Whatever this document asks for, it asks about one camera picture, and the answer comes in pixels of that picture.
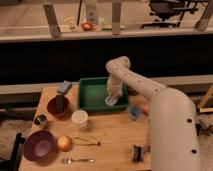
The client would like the red apple on shelf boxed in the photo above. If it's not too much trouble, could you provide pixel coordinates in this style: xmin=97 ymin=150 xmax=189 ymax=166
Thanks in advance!
xmin=81 ymin=22 xmax=94 ymax=31

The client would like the yellow apple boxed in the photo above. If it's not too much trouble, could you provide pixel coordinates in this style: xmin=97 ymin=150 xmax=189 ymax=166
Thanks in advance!
xmin=57 ymin=136 xmax=72 ymax=152

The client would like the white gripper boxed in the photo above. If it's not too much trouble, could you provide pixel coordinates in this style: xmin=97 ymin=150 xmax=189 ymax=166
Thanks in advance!
xmin=107 ymin=77 xmax=123 ymax=98

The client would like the black office chair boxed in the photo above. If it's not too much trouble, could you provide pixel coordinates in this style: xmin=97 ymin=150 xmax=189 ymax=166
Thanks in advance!
xmin=141 ymin=0 xmax=208 ymax=29

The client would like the purple bowl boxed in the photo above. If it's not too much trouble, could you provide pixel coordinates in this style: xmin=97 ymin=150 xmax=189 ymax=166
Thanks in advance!
xmin=23 ymin=130 xmax=55 ymax=161

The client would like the white towel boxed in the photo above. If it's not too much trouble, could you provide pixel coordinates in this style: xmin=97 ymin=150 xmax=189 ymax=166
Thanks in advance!
xmin=105 ymin=96 xmax=118 ymax=106

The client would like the yellow black tool stand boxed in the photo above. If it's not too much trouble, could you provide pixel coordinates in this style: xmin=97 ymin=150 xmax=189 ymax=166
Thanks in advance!
xmin=197 ymin=84 xmax=213 ymax=113

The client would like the black chair at left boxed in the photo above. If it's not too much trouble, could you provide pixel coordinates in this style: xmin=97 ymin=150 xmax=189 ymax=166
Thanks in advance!
xmin=0 ymin=133 xmax=25 ymax=171

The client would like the green plastic tray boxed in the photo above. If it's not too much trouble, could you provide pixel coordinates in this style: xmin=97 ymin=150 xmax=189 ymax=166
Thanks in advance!
xmin=77 ymin=77 xmax=129 ymax=112

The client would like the silver fork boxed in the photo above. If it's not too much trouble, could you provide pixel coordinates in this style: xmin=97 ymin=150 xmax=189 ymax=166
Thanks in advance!
xmin=61 ymin=158 xmax=95 ymax=164

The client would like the orange small object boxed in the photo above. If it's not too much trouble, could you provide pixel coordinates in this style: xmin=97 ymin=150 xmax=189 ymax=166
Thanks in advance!
xmin=142 ymin=105 xmax=149 ymax=115

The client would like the white paper cup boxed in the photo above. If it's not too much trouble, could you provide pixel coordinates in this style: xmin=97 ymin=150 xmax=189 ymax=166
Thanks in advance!
xmin=71 ymin=110 xmax=88 ymax=130

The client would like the yellow handled utensil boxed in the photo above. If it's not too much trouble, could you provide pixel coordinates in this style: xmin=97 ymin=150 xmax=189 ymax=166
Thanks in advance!
xmin=73 ymin=136 xmax=100 ymax=146

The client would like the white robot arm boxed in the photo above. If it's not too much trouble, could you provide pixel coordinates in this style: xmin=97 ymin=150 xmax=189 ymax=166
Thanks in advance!
xmin=106 ymin=56 xmax=201 ymax=171

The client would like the black binder clip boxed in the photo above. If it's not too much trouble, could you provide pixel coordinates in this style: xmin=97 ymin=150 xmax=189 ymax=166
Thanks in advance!
xmin=132 ymin=145 xmax=150 ymax=163

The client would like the blue sponge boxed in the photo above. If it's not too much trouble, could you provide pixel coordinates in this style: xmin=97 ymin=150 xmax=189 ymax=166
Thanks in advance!
xmin=57 ymin=80 xmax=72 ymax=94

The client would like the small dark tin can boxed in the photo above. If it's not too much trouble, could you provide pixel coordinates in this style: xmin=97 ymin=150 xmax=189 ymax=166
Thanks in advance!
xmin=34 ymin=115 xmax=48 ymax=129

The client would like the blue small cup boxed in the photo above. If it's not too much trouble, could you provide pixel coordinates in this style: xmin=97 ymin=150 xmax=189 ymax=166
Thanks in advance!
xmin=128 ymin=105 xmax=142 ymax=121

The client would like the brown bowl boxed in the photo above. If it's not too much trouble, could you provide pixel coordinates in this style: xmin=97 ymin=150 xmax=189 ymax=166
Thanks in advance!
xmin=47 ymin=95 xmax=70 ymax=118

